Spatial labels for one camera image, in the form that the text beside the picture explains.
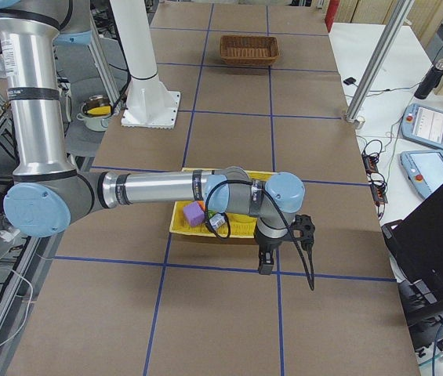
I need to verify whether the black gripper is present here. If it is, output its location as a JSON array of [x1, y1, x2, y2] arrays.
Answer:
[[254, 225, 288, 275]]

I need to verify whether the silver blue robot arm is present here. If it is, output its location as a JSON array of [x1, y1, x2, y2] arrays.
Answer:
[[0, 1, 314, 280]]

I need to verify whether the yellow plastic basket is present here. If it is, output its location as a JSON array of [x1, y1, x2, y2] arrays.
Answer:
[[169, 167, 278, 240]]

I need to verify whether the brown wicker basket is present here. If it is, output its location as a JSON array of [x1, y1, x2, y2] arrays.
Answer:
[[220, 34, 281, 67]]

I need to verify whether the purple cube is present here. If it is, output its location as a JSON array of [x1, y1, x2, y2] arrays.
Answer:
[[183, 201, 205, 227]]

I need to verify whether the black laptop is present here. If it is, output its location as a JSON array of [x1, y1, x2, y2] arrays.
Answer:
[[382, 184, 443, 304]]

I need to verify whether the lower teach pendant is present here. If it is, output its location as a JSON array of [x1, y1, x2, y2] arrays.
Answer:
[[400, 150, 443, 199]]

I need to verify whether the teach pendant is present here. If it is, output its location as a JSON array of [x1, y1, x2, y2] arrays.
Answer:
[[400, 103, 443, 150], [400, 150, 443, 199]]

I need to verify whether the upper teach pendant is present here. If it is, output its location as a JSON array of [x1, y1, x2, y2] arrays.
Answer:
[[400, 103, 443, 150]]

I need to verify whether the white pot with corn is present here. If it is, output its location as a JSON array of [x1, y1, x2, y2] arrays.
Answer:
[[76, 95, 113, 132]]

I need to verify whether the black water bottle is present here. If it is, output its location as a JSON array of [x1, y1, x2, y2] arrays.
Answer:
[[414, 59, 443, 99]]

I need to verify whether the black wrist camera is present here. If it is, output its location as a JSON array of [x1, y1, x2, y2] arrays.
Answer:
[[293, 215, 315, 253]]

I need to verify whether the black camera cable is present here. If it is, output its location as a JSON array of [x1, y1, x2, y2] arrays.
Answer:
[[204, 179, 316, 291]]

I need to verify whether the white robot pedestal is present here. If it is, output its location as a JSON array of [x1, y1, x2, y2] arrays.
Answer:
[[110, 0, 181, 129]]

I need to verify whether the aluminium frame post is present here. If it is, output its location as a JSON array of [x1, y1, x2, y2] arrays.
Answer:
[[345, 0, 415, 130]]

